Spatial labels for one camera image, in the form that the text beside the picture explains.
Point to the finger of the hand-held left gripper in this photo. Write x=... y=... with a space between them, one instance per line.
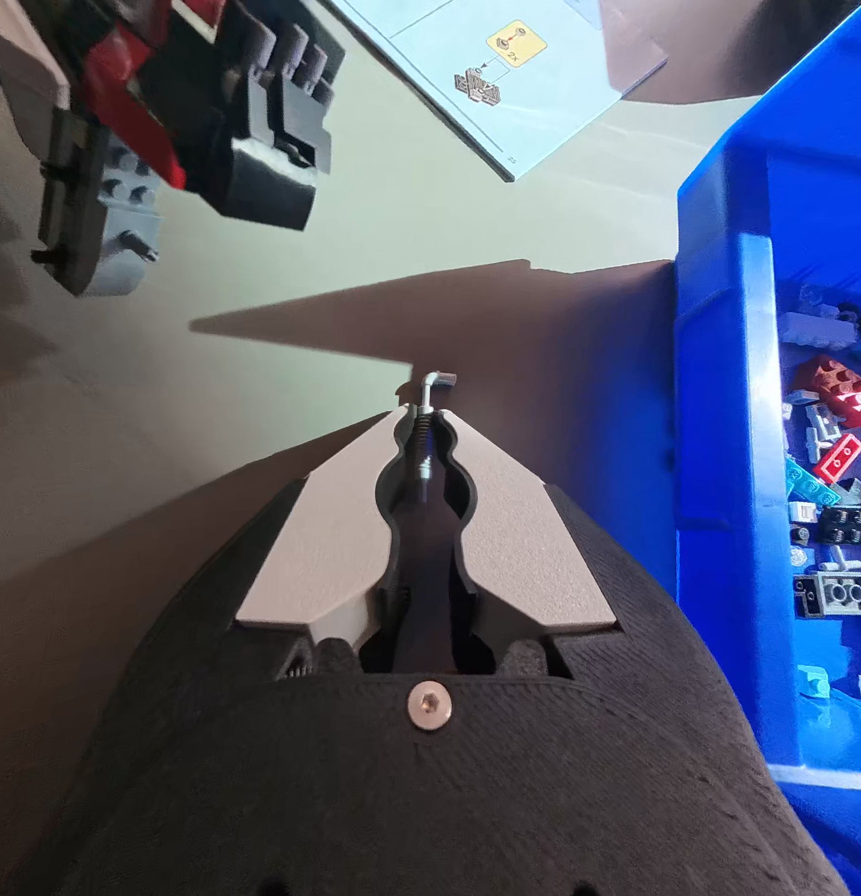
x=25 y=77

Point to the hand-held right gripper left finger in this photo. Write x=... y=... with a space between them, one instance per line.
x=318 y=553

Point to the pile of toy bricks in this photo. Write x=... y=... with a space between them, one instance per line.
x=836 y=490

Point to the toy brick truck model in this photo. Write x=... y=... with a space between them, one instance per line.
x=192 y=105

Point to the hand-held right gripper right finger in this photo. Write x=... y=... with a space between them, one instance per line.
x=535 y=553

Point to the blue plastic bin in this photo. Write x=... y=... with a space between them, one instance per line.
x=724 y=420

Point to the light blue instruction booklet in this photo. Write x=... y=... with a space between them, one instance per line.
x=472 y=42

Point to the grey toy exhaust pipe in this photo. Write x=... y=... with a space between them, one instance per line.
x=427 y=434

